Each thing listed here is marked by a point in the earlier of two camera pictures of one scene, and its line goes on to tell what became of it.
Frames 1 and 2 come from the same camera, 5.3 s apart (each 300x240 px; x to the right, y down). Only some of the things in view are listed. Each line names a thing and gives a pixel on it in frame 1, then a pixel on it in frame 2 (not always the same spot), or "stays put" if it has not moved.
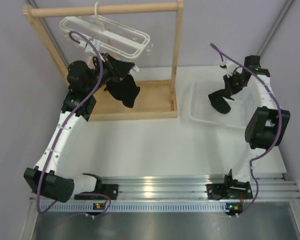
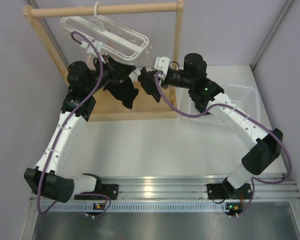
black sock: x=130 y=90 stays put
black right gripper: x=228 y=86 -> x=164 y=83
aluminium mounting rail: x=184 y=194 stays put
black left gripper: x=120 y=68 stays put
